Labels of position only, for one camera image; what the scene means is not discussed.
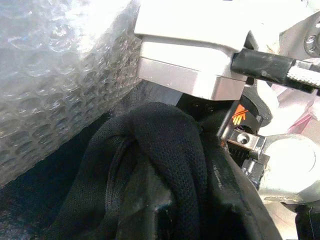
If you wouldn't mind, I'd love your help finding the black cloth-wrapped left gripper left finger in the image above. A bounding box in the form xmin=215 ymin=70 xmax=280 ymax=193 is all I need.
xmin=48 ymin=101 xmax=209 ymax=240

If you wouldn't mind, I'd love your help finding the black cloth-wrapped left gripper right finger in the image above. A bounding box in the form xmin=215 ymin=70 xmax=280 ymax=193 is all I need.
xmin=199 ymin=109 xmax=285 ymax=240

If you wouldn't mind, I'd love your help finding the pink white cloth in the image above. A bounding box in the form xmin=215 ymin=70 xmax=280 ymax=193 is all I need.
xmin=271 ymin=79 xmax=320 ymax=137

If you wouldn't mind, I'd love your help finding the clear bubble wrap sheet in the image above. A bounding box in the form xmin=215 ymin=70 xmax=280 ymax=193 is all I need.
xmin=0 ymin=0 xmax=147 ymax=189

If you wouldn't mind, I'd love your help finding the black cable with braided sleeve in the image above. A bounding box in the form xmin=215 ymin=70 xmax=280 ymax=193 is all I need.
xmin=231 ymin=48 xmax=320 ymax=91

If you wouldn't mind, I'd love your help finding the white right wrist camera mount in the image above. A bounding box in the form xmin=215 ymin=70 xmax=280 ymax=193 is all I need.
xmin=133 ymin=0 xmax=320 ymax=101

